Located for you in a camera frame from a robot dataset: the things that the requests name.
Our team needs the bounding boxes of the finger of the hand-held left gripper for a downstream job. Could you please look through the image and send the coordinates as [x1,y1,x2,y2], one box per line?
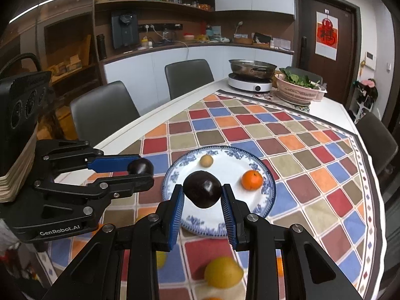
[34,174,156,209]
[35,139,142,179]

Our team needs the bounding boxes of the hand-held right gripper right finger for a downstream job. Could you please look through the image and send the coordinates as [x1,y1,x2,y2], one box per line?
[220,184,365,300]

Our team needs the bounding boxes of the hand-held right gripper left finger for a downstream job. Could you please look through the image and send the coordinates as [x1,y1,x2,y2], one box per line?
[42,184,186,300]

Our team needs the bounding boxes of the dark purple passion fruit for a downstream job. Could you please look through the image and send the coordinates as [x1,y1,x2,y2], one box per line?
[183,170,222,209]
[127,158,154,176]

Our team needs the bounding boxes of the blue and white plate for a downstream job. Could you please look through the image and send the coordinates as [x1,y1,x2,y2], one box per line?
[161,146,277,237]

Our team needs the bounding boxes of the large yellow pear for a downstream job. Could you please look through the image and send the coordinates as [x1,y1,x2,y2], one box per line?
[204,256,244,289]

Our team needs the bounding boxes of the wooden display cabinet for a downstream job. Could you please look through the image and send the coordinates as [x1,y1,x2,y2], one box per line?
[37,15,102,85]

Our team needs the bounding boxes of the colourful checkered tablecloth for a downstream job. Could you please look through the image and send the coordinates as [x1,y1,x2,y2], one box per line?
[37,89,374,300]

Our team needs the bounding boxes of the white lower cabinets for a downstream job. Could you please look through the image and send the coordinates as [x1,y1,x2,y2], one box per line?
[103,45,294,86]

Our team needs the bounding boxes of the black thermos bottle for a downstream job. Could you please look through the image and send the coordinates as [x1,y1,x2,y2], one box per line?
[96,34,107,61]

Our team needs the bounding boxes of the led light strip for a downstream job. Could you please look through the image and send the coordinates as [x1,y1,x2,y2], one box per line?
[9,0,94,24]

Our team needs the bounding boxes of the patterned placemat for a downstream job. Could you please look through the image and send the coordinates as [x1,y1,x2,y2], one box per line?
[262,89,311,113]

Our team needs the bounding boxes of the white induction cooker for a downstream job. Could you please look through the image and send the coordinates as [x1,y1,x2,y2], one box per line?
[227,72,276,93]

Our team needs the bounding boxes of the pink colander basket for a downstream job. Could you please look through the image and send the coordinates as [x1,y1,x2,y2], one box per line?
[274,74,326,105]

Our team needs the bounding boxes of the black power strip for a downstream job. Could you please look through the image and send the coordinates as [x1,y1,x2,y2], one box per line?
[138,23,183,32]

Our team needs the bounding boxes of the stainless steel pot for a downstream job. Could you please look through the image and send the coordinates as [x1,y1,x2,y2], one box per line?
[229,59,278,80]

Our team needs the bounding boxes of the small pink basket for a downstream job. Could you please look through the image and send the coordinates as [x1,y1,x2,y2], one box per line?
[312,83,328,101]

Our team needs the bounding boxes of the green leafy vegetables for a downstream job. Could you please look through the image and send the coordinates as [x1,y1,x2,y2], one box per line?
[279,67,322,90]

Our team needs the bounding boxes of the black pouch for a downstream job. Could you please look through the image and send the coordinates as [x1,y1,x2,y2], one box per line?
[252,32,272,44]

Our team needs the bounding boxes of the rack with pink item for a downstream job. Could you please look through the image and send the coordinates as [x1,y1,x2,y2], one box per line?
[353,78,379,122]

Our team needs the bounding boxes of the dark brown door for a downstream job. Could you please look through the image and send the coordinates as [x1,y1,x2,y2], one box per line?
[294,0,358,72]

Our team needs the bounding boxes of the black cable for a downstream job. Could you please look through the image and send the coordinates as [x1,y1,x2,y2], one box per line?
[0,52,42,76]

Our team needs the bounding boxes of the black wall water dispenser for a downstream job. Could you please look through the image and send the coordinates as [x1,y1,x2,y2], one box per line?
[111,9,140,50]

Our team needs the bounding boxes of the wooden wall shelf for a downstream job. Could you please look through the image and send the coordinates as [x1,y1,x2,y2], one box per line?
[94,0,216,63]

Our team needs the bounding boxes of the red and white wall poster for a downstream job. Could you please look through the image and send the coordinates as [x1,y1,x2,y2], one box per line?
[315,11,339,61]

